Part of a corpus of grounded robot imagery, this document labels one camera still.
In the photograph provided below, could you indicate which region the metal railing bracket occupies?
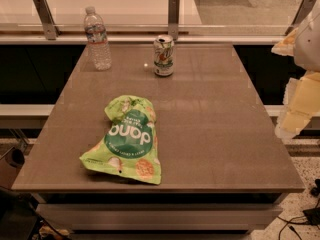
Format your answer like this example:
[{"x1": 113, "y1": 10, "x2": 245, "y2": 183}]
[
  {"x1": 285, "y1": 0, "x2": 317, "y2": 35},
  {"x1": 168, "y1": 0, "x2": 180, "y2": 40},
  {"x1": 33, "y1": 0, "x2": 60, "y2": 40}
]

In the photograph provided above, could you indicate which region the green snack bag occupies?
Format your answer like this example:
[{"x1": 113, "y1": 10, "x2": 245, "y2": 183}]
[{"x1": 80, "y1": 95, "x2": 161, "y2": 185}]

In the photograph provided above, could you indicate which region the black power adapter with cables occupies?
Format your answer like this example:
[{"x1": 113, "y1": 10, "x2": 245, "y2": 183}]
[{"x1": 278, "y1": 179, "x2": 320, "y2": 240}]

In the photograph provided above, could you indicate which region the right metal railing bracket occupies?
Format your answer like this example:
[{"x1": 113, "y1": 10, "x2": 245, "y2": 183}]
[{"x1": 285, "y1": 0, "x2": 317, "y2": 35}]

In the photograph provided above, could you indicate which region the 7up soda can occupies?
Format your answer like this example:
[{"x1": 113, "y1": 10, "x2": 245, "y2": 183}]
[{"x1": 153, "y1": 35, "x2": 174, "y2": 77}]

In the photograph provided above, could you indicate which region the clear plastic water bottle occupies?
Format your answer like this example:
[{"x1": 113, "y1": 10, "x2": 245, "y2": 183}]
[{"x1": 84, "y1": 6, "x2": 112, "y2": 71}]

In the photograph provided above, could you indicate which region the brown table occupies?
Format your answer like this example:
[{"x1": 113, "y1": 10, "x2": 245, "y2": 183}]
[{"x1": 13, "y1": 44, "x2": 304, "y2": 230}]

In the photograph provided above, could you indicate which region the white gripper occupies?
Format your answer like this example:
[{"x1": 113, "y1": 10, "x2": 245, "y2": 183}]
[{"x1": 271, "y1": 8, "x2": 320, "y2": 139}]

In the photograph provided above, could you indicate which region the left metal railing bracket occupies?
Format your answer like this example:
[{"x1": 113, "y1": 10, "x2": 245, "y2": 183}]
[{"x1": 33, "y1": 0, "x2": 60, "y2": 40}]

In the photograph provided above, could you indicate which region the middle metal railing bracket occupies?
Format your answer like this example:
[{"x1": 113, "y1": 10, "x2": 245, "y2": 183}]
[{"x1": 168, "y1": 0, "x2": 180, "y2": 40}]

